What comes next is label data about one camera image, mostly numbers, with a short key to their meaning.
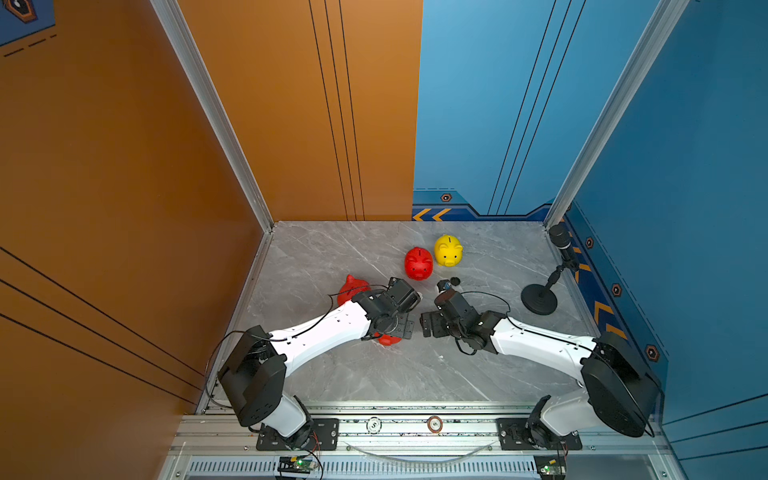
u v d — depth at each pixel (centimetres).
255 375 42
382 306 62
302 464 71
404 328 74
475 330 63
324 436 73
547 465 71
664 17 70
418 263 97
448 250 101
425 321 78
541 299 98
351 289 91
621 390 45
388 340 84
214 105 85
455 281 102
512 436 73
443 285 78
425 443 73
